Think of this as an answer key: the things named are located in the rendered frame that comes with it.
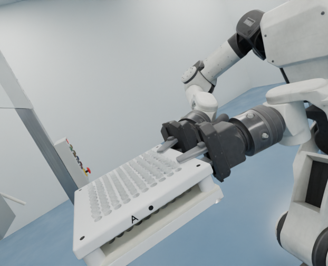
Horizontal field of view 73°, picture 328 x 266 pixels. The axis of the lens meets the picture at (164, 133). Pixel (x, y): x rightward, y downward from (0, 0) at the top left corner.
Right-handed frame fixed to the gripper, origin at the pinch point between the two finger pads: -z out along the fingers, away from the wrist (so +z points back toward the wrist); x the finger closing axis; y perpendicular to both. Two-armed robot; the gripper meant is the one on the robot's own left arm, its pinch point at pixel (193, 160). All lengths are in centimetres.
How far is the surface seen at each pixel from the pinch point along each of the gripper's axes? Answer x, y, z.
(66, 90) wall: -52, 342, -64
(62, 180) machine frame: 11, 76, -48
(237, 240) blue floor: 102, 81, 28
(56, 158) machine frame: 0, 76, -45
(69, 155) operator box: 1, 77, -39
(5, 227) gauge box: -1.2, 10.0, -40.5
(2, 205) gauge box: -4.7, 14.5, -41.3
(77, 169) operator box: 10, 77, -39
